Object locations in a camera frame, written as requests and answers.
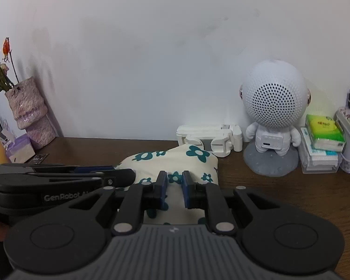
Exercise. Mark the purple tissue box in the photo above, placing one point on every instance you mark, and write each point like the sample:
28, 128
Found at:
18, 150

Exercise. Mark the green tissue pack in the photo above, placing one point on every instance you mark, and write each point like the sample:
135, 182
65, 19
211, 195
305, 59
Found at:
324, 133

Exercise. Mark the white astronaut speaker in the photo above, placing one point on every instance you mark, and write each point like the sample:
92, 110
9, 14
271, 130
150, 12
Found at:
275, 97

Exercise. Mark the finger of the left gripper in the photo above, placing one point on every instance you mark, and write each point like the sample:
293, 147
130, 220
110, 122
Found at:
55, 183
58, 169

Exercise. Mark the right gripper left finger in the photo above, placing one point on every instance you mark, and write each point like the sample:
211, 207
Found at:
133, 203

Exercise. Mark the pink fuzzy vase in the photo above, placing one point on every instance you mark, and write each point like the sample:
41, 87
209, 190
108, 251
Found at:
30, 112

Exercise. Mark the cream teal flower dress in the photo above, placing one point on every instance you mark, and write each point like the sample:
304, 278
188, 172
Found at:
202, 165

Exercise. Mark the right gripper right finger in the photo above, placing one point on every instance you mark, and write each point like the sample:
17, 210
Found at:
209, 198

